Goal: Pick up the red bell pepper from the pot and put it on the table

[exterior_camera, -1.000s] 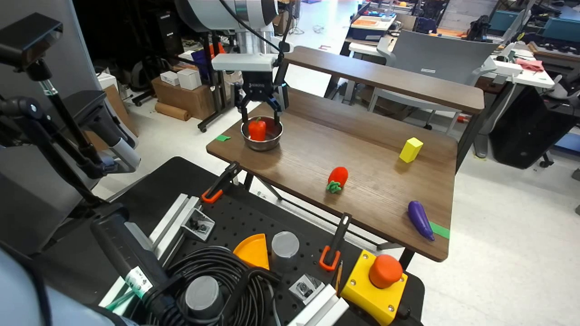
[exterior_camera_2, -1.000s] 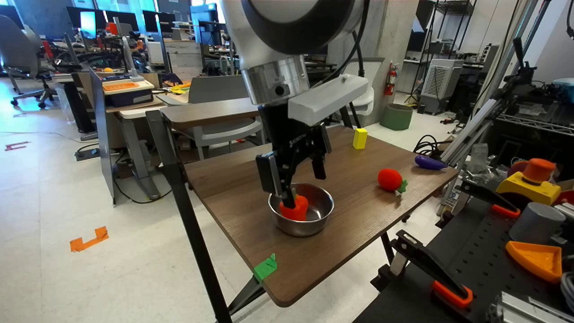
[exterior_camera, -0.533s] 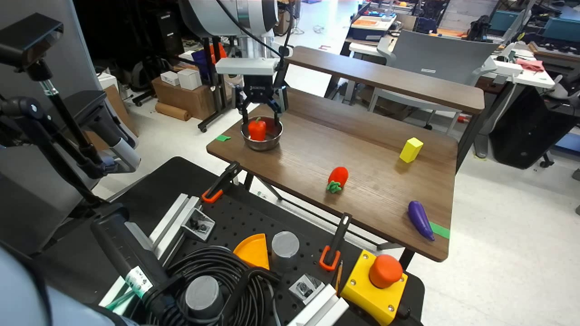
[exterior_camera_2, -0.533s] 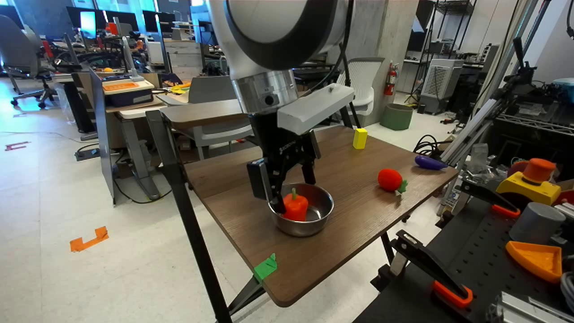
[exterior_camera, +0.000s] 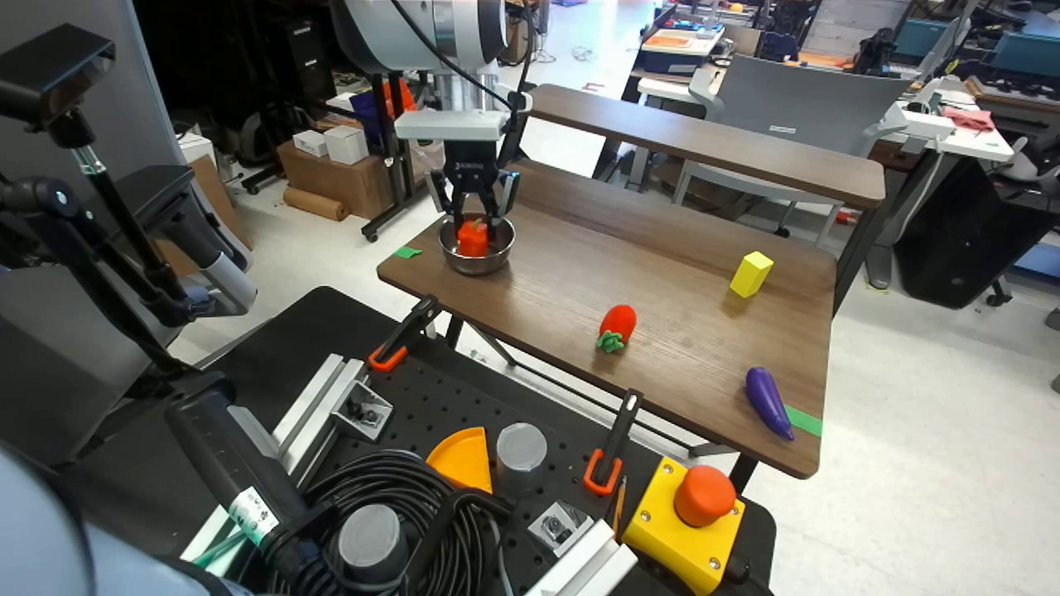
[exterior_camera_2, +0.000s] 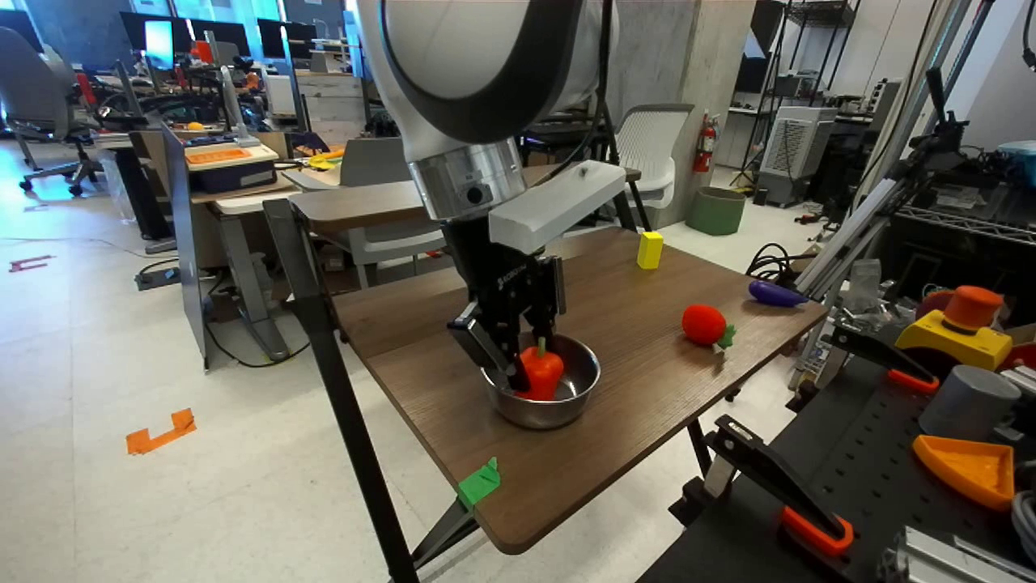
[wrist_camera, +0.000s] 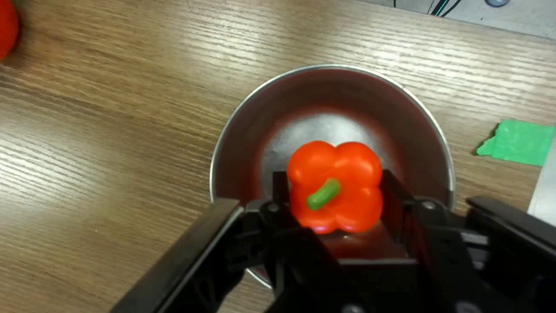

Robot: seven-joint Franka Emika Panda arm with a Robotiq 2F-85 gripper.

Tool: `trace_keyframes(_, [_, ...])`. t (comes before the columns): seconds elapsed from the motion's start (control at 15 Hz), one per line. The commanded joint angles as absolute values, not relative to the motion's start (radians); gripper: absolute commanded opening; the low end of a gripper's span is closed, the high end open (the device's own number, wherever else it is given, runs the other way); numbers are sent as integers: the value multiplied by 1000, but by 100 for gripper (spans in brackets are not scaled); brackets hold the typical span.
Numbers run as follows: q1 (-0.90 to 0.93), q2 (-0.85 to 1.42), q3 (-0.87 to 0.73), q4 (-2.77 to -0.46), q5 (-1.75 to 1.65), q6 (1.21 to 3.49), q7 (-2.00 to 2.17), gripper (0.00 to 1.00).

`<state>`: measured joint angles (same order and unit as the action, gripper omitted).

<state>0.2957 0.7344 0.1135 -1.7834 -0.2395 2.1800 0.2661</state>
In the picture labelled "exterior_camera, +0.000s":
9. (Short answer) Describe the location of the orange wedge piece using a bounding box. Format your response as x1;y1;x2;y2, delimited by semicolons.
426;426;494;495

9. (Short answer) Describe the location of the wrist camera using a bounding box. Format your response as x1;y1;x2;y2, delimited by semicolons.
394;89;533;142

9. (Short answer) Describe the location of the black rolling stand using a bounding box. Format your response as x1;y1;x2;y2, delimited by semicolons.
361;73;436;243

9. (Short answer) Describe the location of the aluminium bracket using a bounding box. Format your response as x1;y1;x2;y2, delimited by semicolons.
525;500;639;596
272;353;395;491

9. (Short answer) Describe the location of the blue bin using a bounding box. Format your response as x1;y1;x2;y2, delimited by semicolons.
636;23;727;76

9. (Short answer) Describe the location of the coil of black cable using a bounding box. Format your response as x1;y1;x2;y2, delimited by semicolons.
265;449;516;596

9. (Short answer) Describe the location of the black bin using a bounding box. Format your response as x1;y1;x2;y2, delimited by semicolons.
894;156;1059;310

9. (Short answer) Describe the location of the pink cloth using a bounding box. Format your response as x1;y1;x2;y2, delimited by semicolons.
943;105;996;134

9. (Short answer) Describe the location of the yellow emergency stop button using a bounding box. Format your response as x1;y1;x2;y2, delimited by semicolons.
621;457;746;596

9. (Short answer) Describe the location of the grey cylinder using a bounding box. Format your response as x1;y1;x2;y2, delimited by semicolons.
496;422;549;497
338;503;409;585

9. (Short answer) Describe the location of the camera on mount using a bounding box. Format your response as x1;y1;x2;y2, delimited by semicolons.
0;22;258;390

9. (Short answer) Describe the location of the grey office chair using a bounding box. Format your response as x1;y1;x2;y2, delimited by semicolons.
672;53;955;248

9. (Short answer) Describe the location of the brown paper roll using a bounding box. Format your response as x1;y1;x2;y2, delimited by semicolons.
282;185;351;223

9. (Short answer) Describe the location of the orange and black clamp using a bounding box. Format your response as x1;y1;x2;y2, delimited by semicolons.
583;389;644;497
368;296;442;373

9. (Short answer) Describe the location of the yellow block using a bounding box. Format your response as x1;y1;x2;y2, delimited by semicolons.
730;251;775;299

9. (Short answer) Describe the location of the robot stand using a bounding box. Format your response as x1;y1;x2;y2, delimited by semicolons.
50;286;779;596

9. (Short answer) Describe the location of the white desk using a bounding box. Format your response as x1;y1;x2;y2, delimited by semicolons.
865;77;1016;291

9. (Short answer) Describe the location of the purple toy eggplant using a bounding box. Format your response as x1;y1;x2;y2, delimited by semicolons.
745;367;796;442

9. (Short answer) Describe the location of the black power strip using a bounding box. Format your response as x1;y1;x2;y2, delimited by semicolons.
164;374;334;580

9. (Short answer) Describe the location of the steel pot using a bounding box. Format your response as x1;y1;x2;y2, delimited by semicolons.
438;213;517;276

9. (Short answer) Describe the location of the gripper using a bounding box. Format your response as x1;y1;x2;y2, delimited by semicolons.
426;141;522;230

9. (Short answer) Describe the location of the large cardboard box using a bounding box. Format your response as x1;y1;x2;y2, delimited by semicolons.
277;139;396;219

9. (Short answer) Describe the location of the red toy bell pepper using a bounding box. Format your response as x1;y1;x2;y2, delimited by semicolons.
457;219;490;258

